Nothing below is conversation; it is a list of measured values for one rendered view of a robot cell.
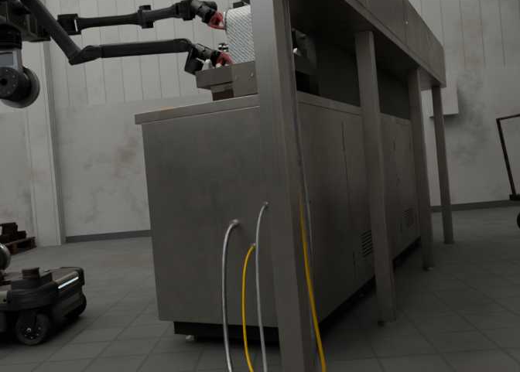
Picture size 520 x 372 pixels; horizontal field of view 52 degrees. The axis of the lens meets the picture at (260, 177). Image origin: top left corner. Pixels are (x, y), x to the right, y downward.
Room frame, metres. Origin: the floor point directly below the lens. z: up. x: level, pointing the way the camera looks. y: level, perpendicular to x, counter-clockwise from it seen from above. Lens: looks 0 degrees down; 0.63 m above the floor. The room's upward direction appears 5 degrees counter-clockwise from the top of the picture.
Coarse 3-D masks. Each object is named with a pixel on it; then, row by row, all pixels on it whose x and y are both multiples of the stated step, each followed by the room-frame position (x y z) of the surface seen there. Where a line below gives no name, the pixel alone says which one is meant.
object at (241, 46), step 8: (240, 32) 2.11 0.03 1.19; (248, 32) 2.09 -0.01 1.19; (232, 40) 2.12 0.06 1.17; (240, 40) 2.11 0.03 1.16; (248, 40) 2.09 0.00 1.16; (232, 48) 2.13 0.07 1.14; (240, 48) 2.11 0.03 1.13; (248, 48) 2.09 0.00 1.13; (232, 56) 2.13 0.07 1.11; (240, 56) 2.11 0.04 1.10; (248, 56) 2.09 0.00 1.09
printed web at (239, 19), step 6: (246, 6) 2.12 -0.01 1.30; (228, 12) 2.14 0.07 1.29; (234, 12) 2.12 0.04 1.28; (240, 12) 2.11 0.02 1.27; (246, 12) 2.09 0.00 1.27; (228, 18) 2.13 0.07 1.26; (234, 18) 2.12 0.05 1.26; (240, 18) 2.11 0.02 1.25; (246, 18) 2.09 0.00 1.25; (228, 24) 2.13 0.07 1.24; (234, 24) 2.12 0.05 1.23; (240, 24) 2.11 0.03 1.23; (246, 24) 2.09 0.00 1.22; (228, 30) 2.13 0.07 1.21; (234, 30) 2.12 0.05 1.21; (240, 30) 2.11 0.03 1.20; (294, 48) 2.16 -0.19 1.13
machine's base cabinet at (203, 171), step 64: (192, 128) 1.92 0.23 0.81; (256, 128) 1.81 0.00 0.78; (320, 128) 1.96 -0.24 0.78; (384, 128) 2.89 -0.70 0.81; (192, 192) 1.93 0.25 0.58; (256, 192) 1.81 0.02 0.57; (320, 192) 1.91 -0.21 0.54; (192, 256) 1.94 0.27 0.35; (320, 256) 1.86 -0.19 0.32; (192, 320) 1.95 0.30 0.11; (256, 320) 1.83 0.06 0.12; (320, 320) 1.82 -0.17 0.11
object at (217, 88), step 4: (220, 84) 1.94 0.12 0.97; (224, 84) 1.93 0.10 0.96; (228, 84) 1.93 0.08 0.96; (232, 84) 1.92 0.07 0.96; (212, 88) 1.96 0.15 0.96; (216, 88) 1.95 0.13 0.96; (220, 88) 1.94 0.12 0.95; (224, 88) 1.93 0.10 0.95; (228, 88) 1.93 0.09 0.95; (232, 88) 1.92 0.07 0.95; (212, 92) 1.96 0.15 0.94; (216, 92) 1.95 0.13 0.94; (220, 92) 1.95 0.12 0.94; (224, 92) 1.94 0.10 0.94; (228, 92) 1.93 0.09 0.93; (232, 92) 1.92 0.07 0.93; (216, 96) 1.95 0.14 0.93; (220, 96) 1.95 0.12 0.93; (224, 96) 1.94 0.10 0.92; (228, 96) 1.93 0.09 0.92; (232, 96) 1.92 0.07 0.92; (244, 96) 1.90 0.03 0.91; (216, 100) 1.95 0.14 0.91; (220, 100) 1.94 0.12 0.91
